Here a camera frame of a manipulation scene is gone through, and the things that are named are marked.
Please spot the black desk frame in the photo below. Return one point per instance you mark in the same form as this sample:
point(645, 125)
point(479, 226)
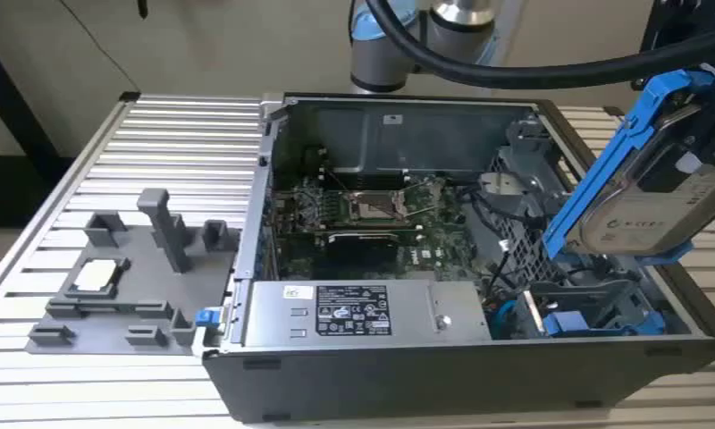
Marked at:
point(12, 111)

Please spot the grey parts rack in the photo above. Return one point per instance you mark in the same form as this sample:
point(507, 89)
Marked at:
point(148, 277)

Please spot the black power supply label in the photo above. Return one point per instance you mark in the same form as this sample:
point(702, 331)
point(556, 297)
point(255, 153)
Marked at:
point(354, 310)

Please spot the blue carrier in bay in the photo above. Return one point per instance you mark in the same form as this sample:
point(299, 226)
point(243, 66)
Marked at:
point(564, 324)

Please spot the black graphics card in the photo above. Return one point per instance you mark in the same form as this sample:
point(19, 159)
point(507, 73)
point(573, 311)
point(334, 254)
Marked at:
point(358, 254)

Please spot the thin metal locking lever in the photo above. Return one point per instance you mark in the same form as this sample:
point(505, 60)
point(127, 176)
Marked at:
point(339, 182)

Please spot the green motherboard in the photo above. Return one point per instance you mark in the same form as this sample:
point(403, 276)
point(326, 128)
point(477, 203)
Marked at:
point(447, 243)

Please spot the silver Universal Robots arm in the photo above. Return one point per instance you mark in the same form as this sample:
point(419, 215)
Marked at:
point(387, 58)

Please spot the silver power supply unit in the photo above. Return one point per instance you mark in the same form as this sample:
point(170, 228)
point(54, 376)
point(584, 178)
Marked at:
point(274, 313)

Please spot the hard disk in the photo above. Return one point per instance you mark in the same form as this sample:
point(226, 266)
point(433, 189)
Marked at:
point(626, 201)

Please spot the CPU socket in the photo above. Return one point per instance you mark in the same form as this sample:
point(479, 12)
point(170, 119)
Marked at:
point(373, 209)

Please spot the silver CPU chip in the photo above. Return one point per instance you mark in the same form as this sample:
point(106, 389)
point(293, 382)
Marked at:
point(98, 273)

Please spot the black open PC case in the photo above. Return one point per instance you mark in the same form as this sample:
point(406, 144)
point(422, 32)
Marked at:
point(394, 384)

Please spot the grey metal disk bay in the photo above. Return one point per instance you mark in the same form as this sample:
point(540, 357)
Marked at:
point(515, 228)

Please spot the small black hanging object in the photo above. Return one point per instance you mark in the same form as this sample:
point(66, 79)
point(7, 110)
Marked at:
point(142, 8)

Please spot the blue case latch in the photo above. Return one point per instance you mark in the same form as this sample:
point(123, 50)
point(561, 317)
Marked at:
point(207, 317)

